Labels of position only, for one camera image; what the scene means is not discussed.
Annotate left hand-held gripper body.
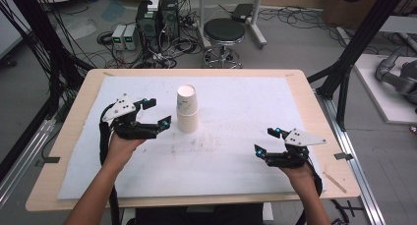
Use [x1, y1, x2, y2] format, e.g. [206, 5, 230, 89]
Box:
[101, 92, 159, 141]

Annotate aluminium floor rail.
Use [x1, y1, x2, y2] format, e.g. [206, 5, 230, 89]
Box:
[315, 89, 387, 225]
[0, 117, 57, 209]

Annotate black metal frame with cables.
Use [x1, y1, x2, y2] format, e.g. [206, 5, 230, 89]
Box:
[0, 0, 96, 121]

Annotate white table mat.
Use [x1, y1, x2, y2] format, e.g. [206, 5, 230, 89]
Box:
[57, 75, 325, 200]

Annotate stack of ribbed paper cups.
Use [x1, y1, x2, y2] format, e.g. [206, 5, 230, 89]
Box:
[176, 108, 200, 135]

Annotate black flat box device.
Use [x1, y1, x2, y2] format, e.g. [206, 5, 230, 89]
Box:
[230, 3, 256, 24]

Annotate brown cardboard box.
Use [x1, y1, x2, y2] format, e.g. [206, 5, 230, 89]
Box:
[322, 0, 417, 30]

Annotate floral paper cup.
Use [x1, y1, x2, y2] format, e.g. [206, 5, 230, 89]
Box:
[176, 84, 200, 117]

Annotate black tape piece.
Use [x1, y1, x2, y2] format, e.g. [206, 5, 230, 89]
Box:
[333, 151, 355, 161]
[34, 155, 62, 168]

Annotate black round stool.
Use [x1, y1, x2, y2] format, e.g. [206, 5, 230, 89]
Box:
[201, 17, 247, 70]

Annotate thin wooden stick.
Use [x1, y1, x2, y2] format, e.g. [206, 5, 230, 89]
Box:
[322, 171, 348, 195]

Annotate white floor board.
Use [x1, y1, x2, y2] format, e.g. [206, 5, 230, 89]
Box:
[353, 53, 417, 126]

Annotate person's dark clothing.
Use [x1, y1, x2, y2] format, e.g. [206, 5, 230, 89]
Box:
[133, 202, 264, 225]

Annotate person's right hand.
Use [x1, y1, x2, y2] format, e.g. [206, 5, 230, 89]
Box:
[278, 165, 318, 196]

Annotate grey bench power supply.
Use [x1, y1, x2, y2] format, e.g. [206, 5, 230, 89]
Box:
[123, 23, 141, 52]
[110, 24, 128, 52]

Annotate person's left hand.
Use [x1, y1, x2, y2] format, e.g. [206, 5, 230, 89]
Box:
[103, 133, 148, 169]

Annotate tangle of floor cables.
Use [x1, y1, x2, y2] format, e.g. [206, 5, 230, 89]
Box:
[94, 22, 205, 70]

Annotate loose black floor cables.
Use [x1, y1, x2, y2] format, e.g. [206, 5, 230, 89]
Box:
[258, 5, 348, 50]

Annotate black computer tower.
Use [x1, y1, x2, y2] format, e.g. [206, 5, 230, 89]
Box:
[159, 0, 181, 40]
[135, 0, 162, 53]

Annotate black metal frame post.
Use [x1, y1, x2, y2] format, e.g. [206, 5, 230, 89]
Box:
[307, 0, 410, 132]

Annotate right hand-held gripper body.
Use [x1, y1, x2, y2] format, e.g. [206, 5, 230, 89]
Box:
[264, 128, 328, 170]

